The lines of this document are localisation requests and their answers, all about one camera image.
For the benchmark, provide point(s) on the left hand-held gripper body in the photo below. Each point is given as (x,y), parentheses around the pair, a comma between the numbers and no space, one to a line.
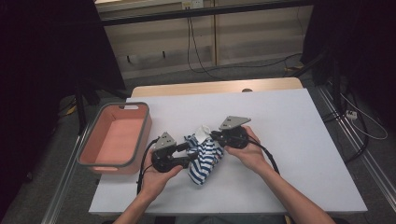
(165,143)

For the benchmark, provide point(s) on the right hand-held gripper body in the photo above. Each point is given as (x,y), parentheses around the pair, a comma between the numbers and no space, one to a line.
(233,137)

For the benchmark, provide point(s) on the blue white striped baby romper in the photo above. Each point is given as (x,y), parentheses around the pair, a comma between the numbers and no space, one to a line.
(204,161)

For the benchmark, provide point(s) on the pink basket with grey rim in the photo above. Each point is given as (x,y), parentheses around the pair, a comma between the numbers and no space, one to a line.
(118,140)

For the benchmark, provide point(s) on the person's right hand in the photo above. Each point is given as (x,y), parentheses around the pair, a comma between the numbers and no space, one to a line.
(252,155)

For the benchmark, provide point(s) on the person's left hand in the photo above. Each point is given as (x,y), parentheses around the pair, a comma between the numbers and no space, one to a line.
(152,180)

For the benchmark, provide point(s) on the light wooden table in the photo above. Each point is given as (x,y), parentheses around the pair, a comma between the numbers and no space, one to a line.
(202,87)

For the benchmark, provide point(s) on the white table cover sheet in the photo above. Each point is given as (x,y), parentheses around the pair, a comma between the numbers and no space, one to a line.
(311,140)

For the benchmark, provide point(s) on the yellow floor tape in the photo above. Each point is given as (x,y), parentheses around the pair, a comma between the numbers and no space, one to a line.
(71,109)
(294,67)

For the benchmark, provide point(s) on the black metal stand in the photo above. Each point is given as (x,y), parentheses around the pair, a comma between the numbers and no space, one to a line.
(336,87)

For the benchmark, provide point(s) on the white power strip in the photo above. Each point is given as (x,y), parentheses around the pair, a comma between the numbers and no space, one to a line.
(351,114)

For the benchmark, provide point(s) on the black horizontal metal bar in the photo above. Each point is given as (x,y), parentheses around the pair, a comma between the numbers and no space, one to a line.
(218,11)

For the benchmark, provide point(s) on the wide black curtain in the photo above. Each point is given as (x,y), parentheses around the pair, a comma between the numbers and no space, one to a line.
(46,62)

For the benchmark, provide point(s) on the narrow black curtain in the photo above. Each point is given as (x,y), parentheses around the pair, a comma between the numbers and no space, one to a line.
(367,46)

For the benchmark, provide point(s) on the aluminium floor rail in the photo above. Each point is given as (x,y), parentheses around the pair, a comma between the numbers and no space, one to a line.
(62,186)
(367,155)

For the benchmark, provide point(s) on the white wall socket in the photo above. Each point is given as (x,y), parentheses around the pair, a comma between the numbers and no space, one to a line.
(193,3)

